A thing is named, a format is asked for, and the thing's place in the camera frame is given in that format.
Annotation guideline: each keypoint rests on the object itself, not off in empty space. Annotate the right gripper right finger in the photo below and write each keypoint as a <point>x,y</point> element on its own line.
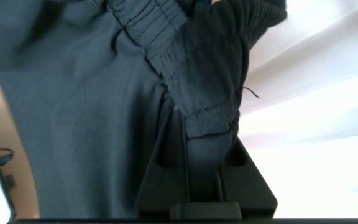
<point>250,189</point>

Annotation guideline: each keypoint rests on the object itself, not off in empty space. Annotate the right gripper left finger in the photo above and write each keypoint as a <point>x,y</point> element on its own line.
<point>163,186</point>

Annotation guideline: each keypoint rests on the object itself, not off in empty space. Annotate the black garment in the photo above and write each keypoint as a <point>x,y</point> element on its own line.
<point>73,93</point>

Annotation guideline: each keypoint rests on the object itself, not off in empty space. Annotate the beige curtain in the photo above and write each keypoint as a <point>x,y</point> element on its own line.
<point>322,77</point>

